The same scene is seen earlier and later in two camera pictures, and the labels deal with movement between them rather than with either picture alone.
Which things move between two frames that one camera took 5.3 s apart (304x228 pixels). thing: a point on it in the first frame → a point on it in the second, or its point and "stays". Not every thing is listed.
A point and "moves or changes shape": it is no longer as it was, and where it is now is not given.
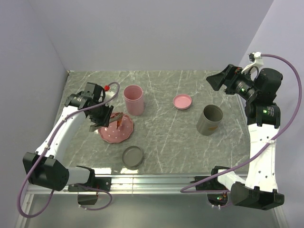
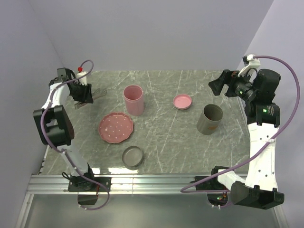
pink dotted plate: [113, 134] stays
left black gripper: [103, 121] → [87, 96]
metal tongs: [113, 118] moves or changes shape
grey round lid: [132, 157] stays
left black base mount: [88, 193] stays
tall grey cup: [210, 119] stays
